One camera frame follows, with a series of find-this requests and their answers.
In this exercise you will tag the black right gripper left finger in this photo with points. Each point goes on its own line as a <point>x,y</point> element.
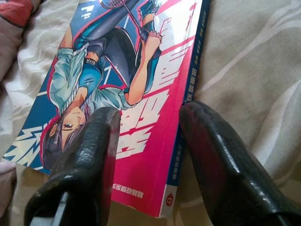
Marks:
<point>82,169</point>

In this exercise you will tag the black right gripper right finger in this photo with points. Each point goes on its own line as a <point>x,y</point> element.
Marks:
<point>216,164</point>

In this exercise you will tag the bed with beige floral sheet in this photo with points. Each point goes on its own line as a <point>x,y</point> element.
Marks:
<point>247,70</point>

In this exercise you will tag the manga book pink blue cover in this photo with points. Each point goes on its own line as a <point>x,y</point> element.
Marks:
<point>145,70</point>

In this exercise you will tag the pink cartoon print blanket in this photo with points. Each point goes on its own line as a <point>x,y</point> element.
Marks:
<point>11,35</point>

